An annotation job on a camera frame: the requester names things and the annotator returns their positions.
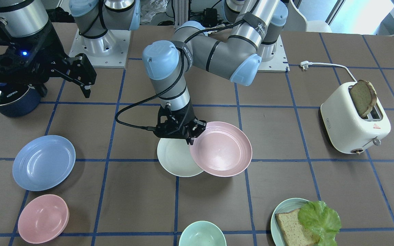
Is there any white plate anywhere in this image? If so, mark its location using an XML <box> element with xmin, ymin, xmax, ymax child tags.
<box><xmin>157</xmin><ymin>138</ymin><xmax>203</xmax><ymax>177</ymax></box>

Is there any black power adapter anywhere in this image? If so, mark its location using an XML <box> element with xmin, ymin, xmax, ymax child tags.
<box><xmin>200</xmin><ymin>8</ymin><xmax>218</xmax><ymax>27</ymax></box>

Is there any bread slice on plate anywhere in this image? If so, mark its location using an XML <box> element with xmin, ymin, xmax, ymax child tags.
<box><xmin>275</xmin><ymin>208</ymin><xmax>319</xmax><ymax>246</ymax></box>

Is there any white chair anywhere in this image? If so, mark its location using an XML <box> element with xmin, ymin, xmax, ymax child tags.
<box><xmin>284</xmin><ymin>0</ymin><xmax>332</xmax><ymax>33</ymax></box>

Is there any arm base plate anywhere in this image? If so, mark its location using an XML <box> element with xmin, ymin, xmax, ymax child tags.
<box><xmin>258</xmin><ymin>36</ymin><xmax>289</xmax><ymax>73</ymax></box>
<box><xmin>69</xmin><ymin>30</ymin><xmax>132</xmax><ymax>69</ymax></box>

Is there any green bowl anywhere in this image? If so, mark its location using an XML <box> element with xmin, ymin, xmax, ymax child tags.
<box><xmin>179</xmin><ymin>221</ymin><xmax>227</xmax><ymax>246</ymax></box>

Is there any bread slice in toaster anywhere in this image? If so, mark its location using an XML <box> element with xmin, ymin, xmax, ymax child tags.
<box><xmin>349</xmin><ymin>80</ymin><xmax>377</xmax><ymax>118</ymax></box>

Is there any pink plate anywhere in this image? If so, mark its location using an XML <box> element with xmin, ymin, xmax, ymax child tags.
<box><xmin>190</xmin><ymin>121</ymin><xmax>253</xmax><ymax>177</ymax></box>

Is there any pink bowl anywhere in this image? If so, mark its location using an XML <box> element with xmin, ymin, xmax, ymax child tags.
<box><xmin>17</xmin><ymin>194</ymin><xmax>70</xmax><ymax>244</ymax></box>

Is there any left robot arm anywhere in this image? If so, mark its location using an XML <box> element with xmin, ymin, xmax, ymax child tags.
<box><xmin>142</xmin><ymin>0</ymin><xmax>289</xmax><ymax>144</ymax></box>

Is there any blue plate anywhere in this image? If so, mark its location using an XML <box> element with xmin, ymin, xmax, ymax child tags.
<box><xmin>12</xmin><ymin>135</ymin><xmax>76</xmax><ymax>191</ymax></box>

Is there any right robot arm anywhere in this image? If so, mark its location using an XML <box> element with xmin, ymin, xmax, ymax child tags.
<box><xmin>0</xmin><ymin>0</ymin><xmax>141</xmax><ymax>98</ymax></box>

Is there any white toaster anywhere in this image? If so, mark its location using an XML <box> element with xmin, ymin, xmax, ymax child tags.
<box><xmin>319</xmin><ymin>82</ymin><xmax>391</xmax><ymax>154</ymax></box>

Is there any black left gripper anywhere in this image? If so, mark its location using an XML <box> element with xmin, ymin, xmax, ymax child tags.
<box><xmin>155</xmin><ymin>102</ymin><xmax>207</xmax><ymax>145</ymax></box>

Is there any lettuce leaf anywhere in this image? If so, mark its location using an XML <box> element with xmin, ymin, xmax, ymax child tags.
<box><xmin>298</xmin><ymin>201</ymin><xmax>341</xmax><ymax>246</ymax></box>

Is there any white toaster cable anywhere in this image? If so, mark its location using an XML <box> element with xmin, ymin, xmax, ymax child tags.
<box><xmin>300</xmin><ymin>61</ymin><xmax>357</xmax><ymax>83</ymax></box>

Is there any dark blue pot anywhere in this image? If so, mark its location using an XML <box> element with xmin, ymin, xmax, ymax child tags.
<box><xmin>0</xmin><ymin>83</ymin><xmax>41</xmax><ymax>117</ymax></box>

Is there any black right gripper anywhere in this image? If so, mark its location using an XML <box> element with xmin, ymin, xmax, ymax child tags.
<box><xmin>0</xmin><ymin>21</ymin><xmax>97</xmax><ymax>98</ymax></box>

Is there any green plate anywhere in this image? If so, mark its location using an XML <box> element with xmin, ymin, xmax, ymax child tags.
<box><xmin>270</xmin><ymin>198</ymin><xmax>309</xmax><ymax>246</ymax></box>

